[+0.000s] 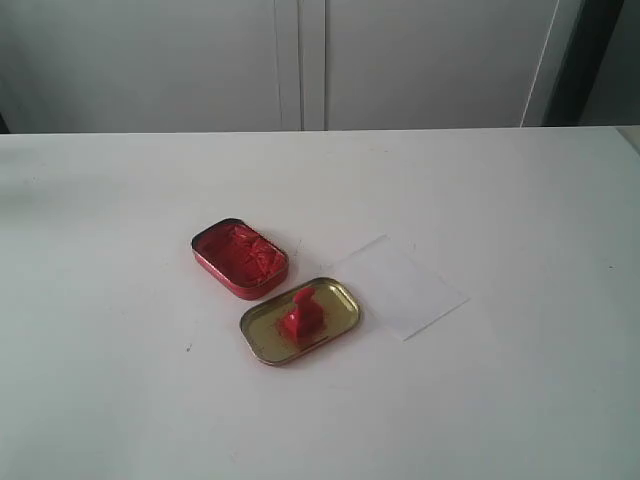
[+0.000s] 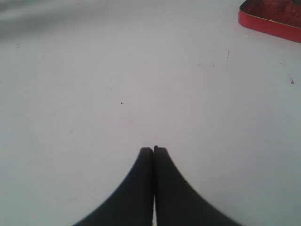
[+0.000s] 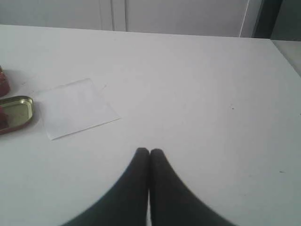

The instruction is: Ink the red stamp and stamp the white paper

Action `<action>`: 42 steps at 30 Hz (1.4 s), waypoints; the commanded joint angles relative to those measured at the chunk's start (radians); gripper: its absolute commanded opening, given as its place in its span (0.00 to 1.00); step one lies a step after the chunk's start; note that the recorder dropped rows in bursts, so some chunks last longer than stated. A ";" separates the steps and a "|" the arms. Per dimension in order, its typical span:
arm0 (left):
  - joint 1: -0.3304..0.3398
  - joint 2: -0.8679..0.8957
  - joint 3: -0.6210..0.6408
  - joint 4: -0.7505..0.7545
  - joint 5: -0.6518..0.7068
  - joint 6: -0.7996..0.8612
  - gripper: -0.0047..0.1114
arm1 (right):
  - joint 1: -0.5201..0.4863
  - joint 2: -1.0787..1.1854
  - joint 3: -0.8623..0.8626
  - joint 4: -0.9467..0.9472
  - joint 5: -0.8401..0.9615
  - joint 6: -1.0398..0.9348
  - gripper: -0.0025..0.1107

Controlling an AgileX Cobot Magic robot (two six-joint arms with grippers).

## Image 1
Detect red ink pad tin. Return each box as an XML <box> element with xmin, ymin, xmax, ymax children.
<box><xmin>191</xmin><ymin>218</ymin><xmax>289</xmax><ymax>300</ymax></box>

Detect gold tin lid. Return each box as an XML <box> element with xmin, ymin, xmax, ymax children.
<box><xmin>239</xmin><ymin>277</ymin><xmax>362</xmax><ymax>366</ymax></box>

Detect dark vertical post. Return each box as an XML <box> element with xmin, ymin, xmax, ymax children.
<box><xmin>542</xmin><ymin>0</ymin><xmax>639</xmax><ymax>127</ymax></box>

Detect white cabinet doors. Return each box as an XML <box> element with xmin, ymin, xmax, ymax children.
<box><xmin>1</xmin><ymin>1</ymin><xmax>581</xmax><ymax>133</ymax></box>

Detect red plastic stamp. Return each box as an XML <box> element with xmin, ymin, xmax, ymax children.
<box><xmin>280</xmin><ymin>287</ymin><xmax>324</xmax><ymax>344</ymax></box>

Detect white paper sheet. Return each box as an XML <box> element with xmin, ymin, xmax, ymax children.
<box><xmin>327</xmin><ymin>235</ymin><xmax>469</xmax><ymax>341</ymax></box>

